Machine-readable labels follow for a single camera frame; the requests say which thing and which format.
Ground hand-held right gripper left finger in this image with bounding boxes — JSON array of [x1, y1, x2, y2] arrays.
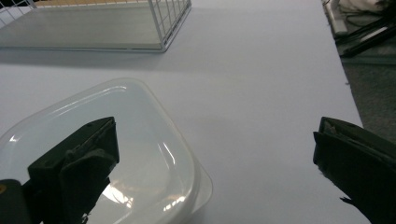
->
[[27, 116, 120, 224]]

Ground clear plastic container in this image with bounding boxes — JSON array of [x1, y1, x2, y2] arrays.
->
[[0, 77, 214, 224]]

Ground black stand legs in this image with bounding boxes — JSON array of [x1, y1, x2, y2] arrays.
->
[[334, 12, 396, 59]]

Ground white power strip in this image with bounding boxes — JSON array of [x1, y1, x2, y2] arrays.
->
[[323, 0, 349, 35]]

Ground white wire basket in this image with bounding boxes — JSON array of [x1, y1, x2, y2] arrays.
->
[[0, 0, 192, 53]]

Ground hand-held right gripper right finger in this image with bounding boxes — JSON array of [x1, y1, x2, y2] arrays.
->
[[312, 116, 396, 224]]

